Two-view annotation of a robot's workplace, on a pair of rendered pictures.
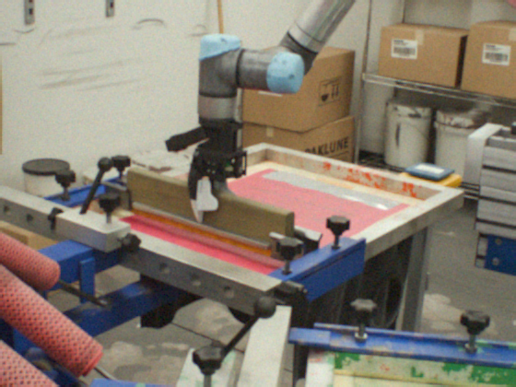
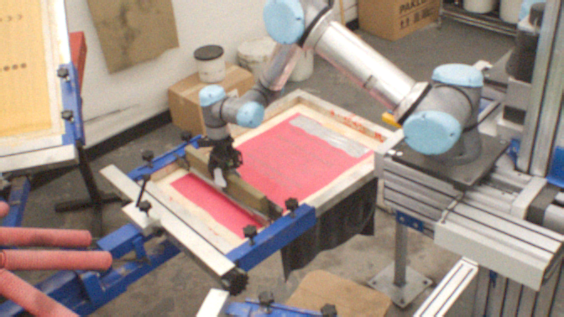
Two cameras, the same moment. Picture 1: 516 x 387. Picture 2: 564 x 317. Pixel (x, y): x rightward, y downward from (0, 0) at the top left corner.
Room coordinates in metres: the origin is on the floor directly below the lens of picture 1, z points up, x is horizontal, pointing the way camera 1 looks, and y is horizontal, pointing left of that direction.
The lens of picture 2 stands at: (0.24, -0.52, 2.19)
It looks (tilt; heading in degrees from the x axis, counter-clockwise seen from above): 36 degrees down; 17
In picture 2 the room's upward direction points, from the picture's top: 7 degrees counter-clockwise
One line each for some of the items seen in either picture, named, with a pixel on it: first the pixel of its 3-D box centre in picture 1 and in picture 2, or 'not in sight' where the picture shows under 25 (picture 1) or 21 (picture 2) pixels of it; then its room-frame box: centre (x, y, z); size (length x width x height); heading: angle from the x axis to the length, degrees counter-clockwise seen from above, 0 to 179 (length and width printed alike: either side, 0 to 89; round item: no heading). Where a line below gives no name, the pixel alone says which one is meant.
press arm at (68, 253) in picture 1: (68, 262); (128, 237); (1.37, 0.31, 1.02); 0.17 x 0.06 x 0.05; 144
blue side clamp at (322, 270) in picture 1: (310, 274); (274, 236); (1.47, -0.11, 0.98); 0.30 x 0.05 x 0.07; 144
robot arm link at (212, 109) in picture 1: (217, 106); (218, 127); (1.65, 0.08, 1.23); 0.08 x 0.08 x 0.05
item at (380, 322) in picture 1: (343, 302); (325, 219); (1.76, -0.20, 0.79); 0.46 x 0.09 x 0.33; 144
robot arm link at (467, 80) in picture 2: not in sight; (455, 94); (1.56, -0.59, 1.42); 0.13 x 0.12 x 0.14; 162
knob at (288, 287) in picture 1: (280, 303); (232, 279); (1.25, -0.05, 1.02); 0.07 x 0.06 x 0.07; 144
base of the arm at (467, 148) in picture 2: not in sight; (452, 132); (1.57, -0.59, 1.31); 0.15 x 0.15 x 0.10
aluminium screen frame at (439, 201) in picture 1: (264, 208); (274, 163); (1.82, -0.02, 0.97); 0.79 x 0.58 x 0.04; 144
